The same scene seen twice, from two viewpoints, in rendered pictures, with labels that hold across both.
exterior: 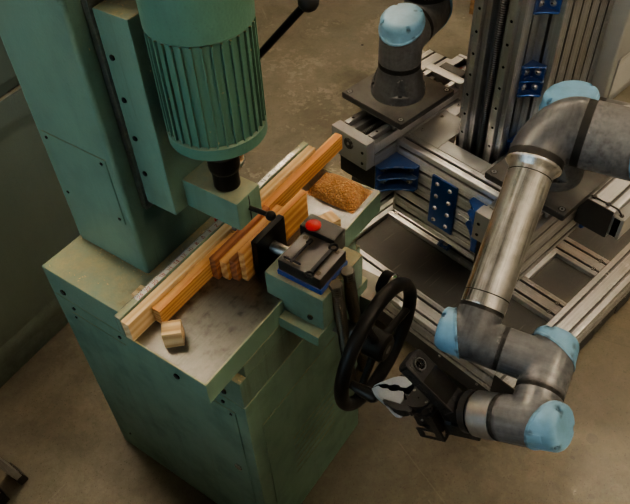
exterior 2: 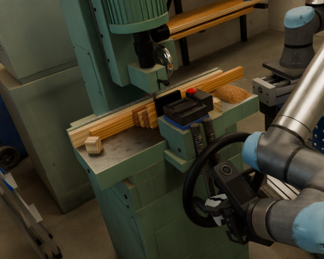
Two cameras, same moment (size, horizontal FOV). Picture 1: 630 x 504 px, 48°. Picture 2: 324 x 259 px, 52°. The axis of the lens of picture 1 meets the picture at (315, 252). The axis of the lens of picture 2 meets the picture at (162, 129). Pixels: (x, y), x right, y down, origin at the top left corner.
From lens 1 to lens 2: 0.63 m
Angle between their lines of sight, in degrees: 27
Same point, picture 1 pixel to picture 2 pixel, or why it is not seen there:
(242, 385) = (131, 190)
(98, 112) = (83, 17)
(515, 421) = (287, 216)
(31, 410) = (78, 224)
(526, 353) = (312, 164)
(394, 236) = not seen: hidden behind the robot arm
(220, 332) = (121, 150)
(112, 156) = (91, 47)
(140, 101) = (99, 6)
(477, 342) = (272, 153)
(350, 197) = (235, 94)
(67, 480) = not seen: outside the picture
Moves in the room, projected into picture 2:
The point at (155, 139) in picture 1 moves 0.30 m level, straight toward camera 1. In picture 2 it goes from (107, 31) to (75, 66)
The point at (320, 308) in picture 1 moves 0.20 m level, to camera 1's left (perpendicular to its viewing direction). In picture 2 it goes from (182, 141) to (118, 136)
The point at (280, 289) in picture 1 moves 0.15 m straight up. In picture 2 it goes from (164, 130) to (155, 82)
